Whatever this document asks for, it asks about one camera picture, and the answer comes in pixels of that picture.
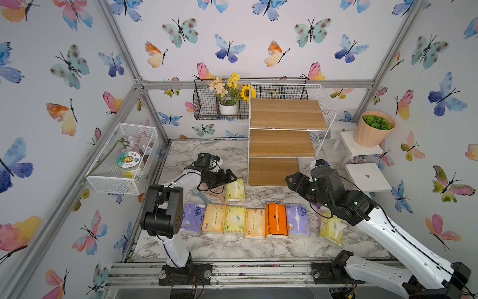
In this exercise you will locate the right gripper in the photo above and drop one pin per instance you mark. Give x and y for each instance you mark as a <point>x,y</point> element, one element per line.
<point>300,187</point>

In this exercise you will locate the white step shelf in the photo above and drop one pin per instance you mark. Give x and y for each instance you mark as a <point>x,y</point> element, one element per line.
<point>368,177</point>
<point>343,132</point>

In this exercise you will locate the beige tissue pack top shelf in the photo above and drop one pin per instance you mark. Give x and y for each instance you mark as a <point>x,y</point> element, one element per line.
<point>255,227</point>

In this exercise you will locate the round green lidded jar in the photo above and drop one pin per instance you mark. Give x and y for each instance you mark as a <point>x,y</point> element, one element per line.
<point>130,164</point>

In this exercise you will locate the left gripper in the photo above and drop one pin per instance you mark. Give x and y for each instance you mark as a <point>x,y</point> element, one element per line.
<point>221,181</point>

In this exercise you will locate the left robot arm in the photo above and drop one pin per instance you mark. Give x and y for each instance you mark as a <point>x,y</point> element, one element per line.
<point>162,214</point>

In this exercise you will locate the purple tissue pack bottom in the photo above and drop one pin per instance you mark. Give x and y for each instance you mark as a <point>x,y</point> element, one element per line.
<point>193,217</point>

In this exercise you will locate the white wire wall basket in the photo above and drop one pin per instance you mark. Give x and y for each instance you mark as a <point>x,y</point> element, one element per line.
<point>122,185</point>

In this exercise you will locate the artificial pink rose stem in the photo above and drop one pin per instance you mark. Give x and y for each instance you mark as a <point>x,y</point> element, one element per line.
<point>125,138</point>

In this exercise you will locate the purple pink garden fork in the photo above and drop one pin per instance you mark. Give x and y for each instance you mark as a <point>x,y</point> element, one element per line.
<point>318,210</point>

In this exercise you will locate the purple tissue pack shelf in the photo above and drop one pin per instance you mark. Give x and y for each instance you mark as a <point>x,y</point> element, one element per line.
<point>298,221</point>

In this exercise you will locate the white pot with flowers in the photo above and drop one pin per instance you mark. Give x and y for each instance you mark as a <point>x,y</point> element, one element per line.
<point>231,93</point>

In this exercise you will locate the white upper step shelf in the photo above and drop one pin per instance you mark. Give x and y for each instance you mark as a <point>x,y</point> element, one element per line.
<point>343,132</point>

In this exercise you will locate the pink pot green plant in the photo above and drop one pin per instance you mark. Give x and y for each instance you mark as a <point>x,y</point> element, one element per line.
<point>373,127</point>

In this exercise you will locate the white wire wooden shelf rack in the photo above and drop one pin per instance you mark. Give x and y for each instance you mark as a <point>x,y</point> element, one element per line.
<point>288,124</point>

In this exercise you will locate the white lower step shelf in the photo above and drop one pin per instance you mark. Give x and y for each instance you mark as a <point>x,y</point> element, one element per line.
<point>368,177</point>

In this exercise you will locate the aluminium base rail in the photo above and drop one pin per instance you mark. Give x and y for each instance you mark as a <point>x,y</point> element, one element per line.
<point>316,278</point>

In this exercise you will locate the black wire wall basket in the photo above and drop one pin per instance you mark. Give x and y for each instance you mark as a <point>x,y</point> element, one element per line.
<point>206,105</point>

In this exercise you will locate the yellow green tissue pack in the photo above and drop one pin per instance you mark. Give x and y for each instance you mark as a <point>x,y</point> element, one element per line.
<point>235,220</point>

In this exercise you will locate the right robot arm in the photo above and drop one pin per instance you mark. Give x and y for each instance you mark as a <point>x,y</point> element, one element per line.
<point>425,275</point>

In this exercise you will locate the orange tissue pack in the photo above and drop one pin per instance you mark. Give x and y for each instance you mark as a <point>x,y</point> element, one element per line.
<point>276,221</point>

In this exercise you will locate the beige tissue pack shelf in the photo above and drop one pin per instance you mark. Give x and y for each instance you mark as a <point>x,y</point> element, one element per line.
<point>214,219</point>
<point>255,227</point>

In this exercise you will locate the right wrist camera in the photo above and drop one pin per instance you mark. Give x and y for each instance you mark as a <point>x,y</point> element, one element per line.
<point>321,162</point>

